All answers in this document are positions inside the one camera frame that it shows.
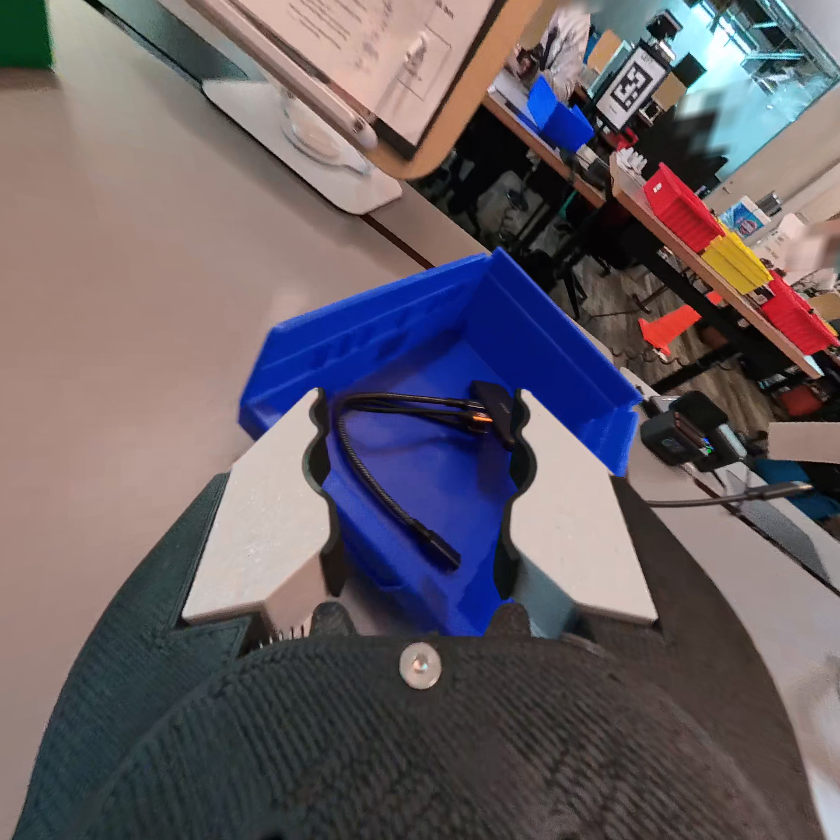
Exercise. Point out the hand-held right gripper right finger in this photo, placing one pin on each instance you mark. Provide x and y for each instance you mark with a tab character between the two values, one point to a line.
577	518

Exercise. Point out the yellow plastic bin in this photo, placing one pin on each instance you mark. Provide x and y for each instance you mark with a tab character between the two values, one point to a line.
738	262

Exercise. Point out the black action camera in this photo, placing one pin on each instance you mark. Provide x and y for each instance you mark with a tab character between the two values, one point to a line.
692	426

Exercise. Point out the wooden instruction board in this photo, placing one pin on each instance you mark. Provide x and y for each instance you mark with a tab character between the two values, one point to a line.
459	105

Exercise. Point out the long work table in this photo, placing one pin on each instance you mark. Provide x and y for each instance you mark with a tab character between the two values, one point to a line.
630	197

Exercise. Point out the small blue plastic bin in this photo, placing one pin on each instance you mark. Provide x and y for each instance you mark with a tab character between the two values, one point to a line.
558	115

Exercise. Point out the green plastic bin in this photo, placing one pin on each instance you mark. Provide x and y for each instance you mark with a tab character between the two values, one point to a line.
23	33

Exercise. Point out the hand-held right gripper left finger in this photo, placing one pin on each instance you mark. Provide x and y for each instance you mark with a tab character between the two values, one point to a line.
262	512

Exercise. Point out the white instruction sheet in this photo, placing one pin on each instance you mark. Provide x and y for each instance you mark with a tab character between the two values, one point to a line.
367	52

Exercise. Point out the red plastic bin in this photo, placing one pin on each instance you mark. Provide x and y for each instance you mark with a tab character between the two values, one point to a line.
797	318
682	210

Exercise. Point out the black usb hub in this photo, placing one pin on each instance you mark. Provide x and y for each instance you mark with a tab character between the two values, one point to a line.
495	405

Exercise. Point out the large blue plastic bin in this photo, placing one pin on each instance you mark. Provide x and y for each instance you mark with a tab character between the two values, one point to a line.
420	341

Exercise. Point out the wipes tub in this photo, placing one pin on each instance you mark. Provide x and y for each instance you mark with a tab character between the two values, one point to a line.
741	218

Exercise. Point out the black and white tag sign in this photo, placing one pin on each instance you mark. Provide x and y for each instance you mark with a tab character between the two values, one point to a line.
633	88

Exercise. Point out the orange traffic cone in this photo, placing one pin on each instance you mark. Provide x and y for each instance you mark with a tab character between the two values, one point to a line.
669	328

